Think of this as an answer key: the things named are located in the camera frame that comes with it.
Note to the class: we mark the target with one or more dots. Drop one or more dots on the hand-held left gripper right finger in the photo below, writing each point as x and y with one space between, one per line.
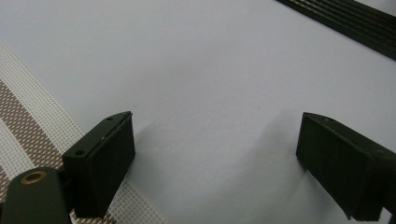
336 161

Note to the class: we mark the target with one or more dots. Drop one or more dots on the row of black chopsticks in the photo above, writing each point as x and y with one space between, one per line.
358 21

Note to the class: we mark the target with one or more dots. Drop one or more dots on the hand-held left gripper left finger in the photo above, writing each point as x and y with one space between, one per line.
102 168

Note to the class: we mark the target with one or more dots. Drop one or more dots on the brown white woven placemat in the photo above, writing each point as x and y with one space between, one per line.
28 102

